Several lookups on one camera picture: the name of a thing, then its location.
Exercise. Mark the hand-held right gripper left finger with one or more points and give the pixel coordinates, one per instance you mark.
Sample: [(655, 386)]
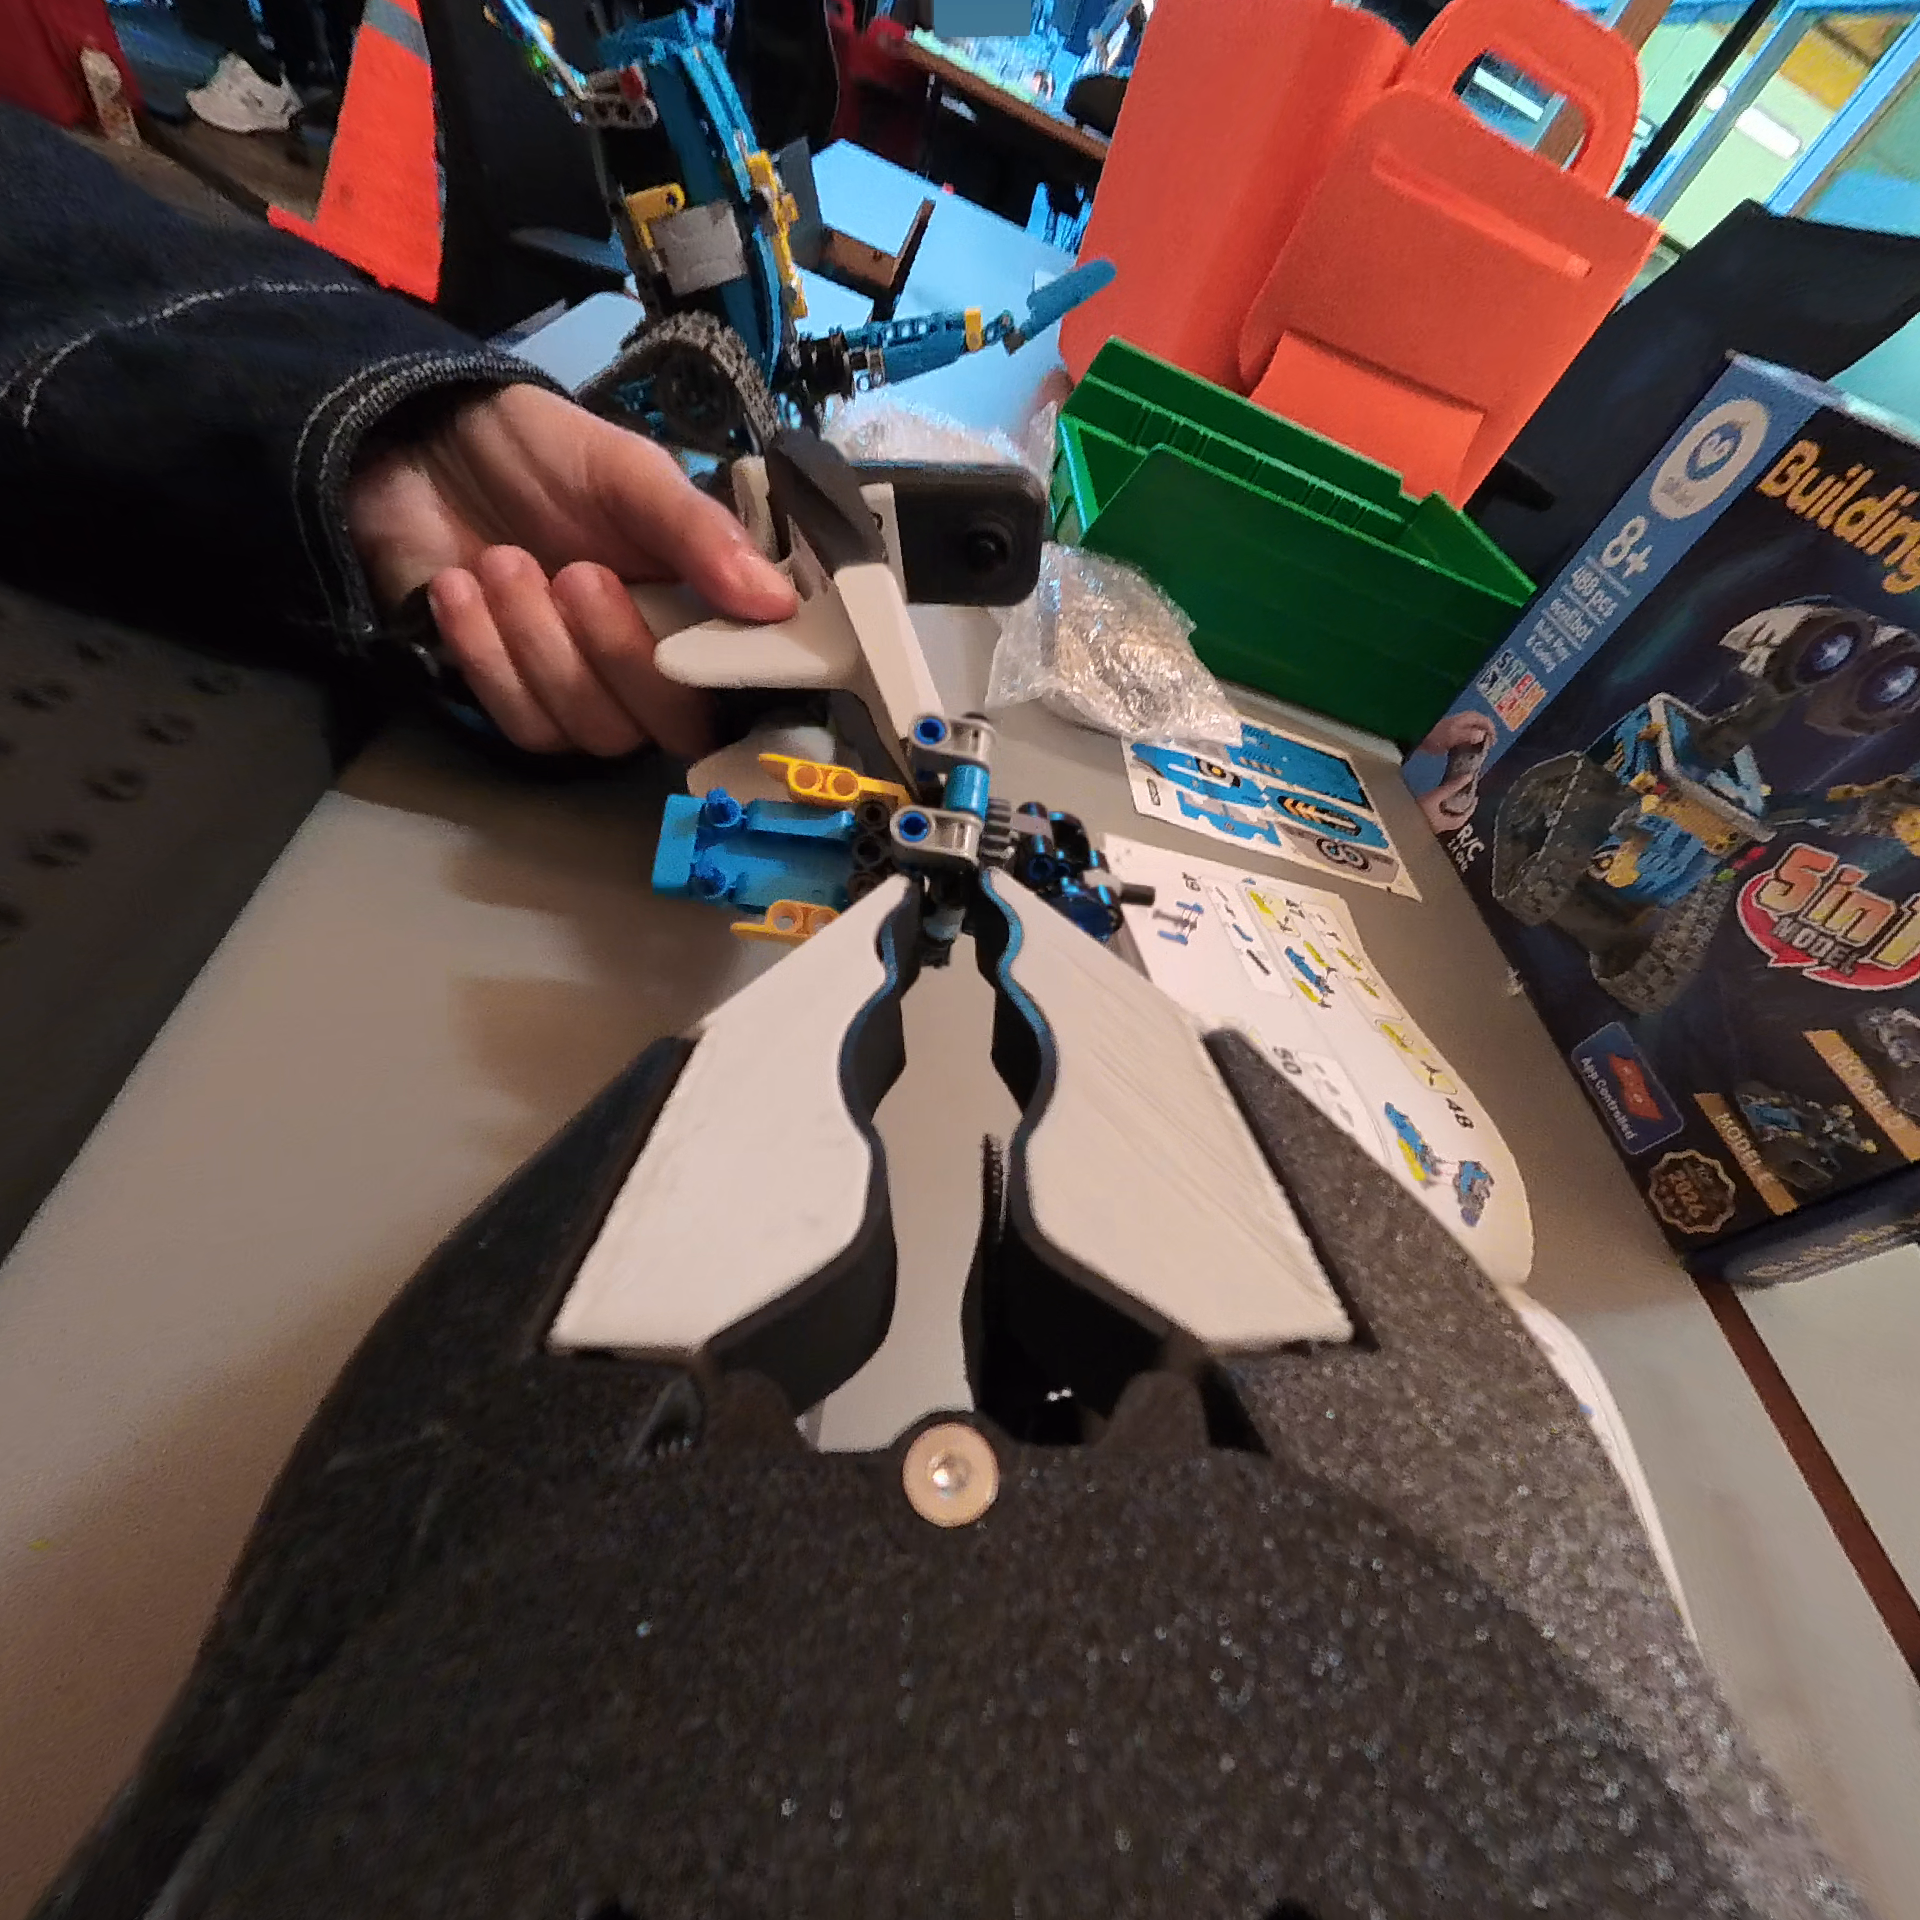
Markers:
[(720, 1200)]

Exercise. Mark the toy kit box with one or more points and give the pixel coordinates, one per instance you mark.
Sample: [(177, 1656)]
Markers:
[(1711, 841)]

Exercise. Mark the green plastic bin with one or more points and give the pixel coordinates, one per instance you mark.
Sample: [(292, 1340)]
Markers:
[(1291, 572)]

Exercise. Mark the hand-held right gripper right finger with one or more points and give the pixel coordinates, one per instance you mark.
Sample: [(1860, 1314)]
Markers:
[(1171, 1200)]

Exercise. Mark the black board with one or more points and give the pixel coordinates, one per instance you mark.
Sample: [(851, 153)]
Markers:
[(1772, 300)]

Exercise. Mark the building instruction booklet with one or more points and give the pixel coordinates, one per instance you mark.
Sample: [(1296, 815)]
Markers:
[(1322, 991)]

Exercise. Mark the blue built toy robot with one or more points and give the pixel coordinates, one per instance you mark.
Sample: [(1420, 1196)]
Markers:
[(707, 151)]

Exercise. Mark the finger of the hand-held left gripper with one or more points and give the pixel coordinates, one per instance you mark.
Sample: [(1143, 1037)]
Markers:
[(891, 674), (757, 636)]

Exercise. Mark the orange traffic cone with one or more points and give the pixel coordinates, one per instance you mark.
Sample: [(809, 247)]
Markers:
[(375, 151)]

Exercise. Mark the black studded mat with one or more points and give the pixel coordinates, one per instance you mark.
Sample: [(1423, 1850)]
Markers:
[(152, 872)]

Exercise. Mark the black gear brick assembly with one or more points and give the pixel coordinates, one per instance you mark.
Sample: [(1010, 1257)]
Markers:
[(947, 797)]

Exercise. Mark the grey desk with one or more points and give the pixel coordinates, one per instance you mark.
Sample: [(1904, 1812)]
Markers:
[(362, 991)]

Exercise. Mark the person's left hand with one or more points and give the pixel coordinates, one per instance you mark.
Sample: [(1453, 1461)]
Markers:
[(555, 556)]

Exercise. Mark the blue sticker sheet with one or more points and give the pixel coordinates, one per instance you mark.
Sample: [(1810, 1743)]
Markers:
[(1259, 805)]

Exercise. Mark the person's left forearm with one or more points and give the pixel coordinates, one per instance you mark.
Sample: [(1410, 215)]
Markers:
[(210, 392)]

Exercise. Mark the blue yellow brick assembly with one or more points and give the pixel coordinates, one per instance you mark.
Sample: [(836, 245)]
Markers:
[(720, 846)]

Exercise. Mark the clear plastic bag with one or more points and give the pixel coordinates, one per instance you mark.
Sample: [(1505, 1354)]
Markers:
[(1111, 645), (947, 429)]

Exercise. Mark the orange plastic tote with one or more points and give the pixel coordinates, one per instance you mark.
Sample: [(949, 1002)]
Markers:
[(1351, 240)]

